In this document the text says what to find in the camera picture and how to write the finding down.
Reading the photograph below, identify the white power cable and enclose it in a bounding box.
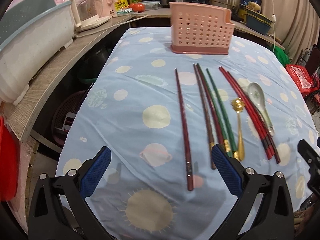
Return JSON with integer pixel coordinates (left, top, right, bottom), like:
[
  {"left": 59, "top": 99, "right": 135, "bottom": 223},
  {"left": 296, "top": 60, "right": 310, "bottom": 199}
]
[{"left": 73, "top": 13, "right": 149, "bottom": 39}]

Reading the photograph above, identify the white hanging cord switch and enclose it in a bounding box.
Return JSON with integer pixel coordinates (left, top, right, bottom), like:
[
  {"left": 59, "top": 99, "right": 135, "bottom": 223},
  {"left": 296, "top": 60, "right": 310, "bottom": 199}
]
[{"left": 271, "top": 0, "right": 276, "bottom": 53}]

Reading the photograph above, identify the pink perforated utensil holder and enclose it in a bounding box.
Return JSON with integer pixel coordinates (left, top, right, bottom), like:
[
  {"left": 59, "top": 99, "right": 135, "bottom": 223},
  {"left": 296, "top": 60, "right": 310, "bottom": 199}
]
[{"left": 169, "top": 2, "right": 235, "bottom": 55}]

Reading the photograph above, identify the red plastic bag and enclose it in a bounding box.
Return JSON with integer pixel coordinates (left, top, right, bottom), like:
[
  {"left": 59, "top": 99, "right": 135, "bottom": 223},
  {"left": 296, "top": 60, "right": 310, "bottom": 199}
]
[{"left": 285, "top": 64, "right": 319, "bottom": 98}]

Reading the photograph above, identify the wooden counter shelf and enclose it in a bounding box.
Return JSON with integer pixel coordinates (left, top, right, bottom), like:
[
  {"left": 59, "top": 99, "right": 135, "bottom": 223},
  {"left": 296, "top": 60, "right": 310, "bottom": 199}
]
[{"left": 3, "top": 6, "right": 286, "bottom": 143}]

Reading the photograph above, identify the red tomato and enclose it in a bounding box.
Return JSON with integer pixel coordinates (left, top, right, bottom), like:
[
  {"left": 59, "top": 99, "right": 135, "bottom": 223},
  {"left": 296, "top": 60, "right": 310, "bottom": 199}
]
[{"left": 129, "top": 3, "right": 145, "bottom": 12}]

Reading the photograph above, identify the teal dish rack lid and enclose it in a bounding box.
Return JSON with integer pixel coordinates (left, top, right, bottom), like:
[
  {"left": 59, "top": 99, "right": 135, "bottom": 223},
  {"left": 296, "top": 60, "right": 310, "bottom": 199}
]
[{"left": 0, "top": 0, "right": 56, "bottom": 43}]

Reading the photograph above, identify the clear food container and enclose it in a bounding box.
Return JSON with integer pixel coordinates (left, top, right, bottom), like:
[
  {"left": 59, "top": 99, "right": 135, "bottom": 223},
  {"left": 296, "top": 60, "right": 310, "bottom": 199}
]
[{"left": 141, "top": 1, "right": 160, "bottom": 11}]

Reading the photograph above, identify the teal tissue packet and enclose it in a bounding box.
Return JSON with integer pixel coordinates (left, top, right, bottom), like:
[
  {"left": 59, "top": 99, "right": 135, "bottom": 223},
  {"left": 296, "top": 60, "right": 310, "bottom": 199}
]
[{"left": 117, "top": 8, "right": 133, "bottom": 15}]

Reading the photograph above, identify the light blue planet tablecloth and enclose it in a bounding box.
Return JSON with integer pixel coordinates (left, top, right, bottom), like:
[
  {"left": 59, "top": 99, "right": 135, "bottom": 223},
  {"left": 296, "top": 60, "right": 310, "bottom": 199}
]
[{"left": 56, "top": 27, "right": 318, "bottom": 239}]

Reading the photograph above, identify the white dish rack bin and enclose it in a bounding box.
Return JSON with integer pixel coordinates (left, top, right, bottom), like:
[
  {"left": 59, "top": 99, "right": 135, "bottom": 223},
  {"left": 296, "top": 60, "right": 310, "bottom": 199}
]
[{"left": 1, "top": 1, "right": 74, "bottom": 105}]

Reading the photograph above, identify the green chopstick gold band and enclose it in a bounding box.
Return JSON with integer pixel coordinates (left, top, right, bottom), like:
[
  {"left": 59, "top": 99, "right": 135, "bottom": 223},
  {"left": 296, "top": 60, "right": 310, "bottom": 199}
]
[{"left": 196, "top": 63, "right": 233, "bottom": 157}]

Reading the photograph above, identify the green chopstick right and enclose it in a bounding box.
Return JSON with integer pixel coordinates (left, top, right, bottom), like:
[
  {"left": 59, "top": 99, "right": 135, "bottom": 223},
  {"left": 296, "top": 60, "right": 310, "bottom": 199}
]
[{"left": 206, "top": 68, "right": 240, "bottom": 160}]

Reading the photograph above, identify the brown chopstick gold band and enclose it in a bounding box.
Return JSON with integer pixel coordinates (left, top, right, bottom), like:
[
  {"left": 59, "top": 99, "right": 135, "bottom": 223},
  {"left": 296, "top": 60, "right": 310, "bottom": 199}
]
[{"left": 193, "top": 64, "right": 216, "bottom": 170}]

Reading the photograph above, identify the gold metal spoon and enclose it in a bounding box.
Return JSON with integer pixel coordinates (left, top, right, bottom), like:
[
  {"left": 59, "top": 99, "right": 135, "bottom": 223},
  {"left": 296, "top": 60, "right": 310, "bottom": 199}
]
[{"left": 231, "top": 98, "right": 245, "bottom": 161}]

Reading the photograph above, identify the dark maroon chopstick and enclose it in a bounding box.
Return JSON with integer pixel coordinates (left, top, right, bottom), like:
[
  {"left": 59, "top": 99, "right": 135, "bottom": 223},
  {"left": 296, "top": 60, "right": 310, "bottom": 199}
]
[{"left": 175, "top": 69, "right": 194, "bottom": 191}]

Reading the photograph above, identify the yellow oil bottle left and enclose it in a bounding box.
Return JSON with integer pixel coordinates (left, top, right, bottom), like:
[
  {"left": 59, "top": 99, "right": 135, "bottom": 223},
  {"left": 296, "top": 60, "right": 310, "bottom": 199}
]
[{"left": 115, "top": 0, "right": 129, "bottom": 11}]

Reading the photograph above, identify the dark red chopstick gold band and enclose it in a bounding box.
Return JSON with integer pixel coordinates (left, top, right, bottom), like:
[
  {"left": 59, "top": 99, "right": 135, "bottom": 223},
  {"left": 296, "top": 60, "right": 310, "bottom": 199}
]
[{"left": 196, "top": 63, "right": 225, "bottom": 148}]

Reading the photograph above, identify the green plastic bag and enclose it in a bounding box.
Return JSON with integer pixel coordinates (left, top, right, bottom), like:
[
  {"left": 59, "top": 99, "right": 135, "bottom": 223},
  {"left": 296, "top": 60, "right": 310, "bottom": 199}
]
[{"left": 267, "top": 46, "right": 290, "bottom": 67}]

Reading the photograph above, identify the beige curtain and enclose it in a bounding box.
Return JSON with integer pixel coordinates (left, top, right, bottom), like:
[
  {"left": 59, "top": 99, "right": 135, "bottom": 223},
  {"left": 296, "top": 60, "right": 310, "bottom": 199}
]
[{"left": 261, "top": 0, "right": 319, "bottom": 63}]

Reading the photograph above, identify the white ceramic soup spoon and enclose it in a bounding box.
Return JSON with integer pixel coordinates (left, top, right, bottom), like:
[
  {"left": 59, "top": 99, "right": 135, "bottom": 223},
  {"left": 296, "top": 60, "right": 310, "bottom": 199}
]
[{"left": 247, "top": 82, "right": 274, "bottom": 136}]

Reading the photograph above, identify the glass kettle white base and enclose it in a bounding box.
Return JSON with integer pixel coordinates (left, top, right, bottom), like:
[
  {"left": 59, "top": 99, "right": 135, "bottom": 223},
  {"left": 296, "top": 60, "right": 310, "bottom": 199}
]
[{"left": 69, "top": 0, "right": 111, "bottom": 32}]

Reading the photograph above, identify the red plastic item left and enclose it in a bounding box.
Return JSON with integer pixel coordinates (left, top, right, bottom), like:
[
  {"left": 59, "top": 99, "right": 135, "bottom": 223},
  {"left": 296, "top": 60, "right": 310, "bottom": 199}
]
[{"left": 0, "top": 116, "right": 20, "bottom": 202}]

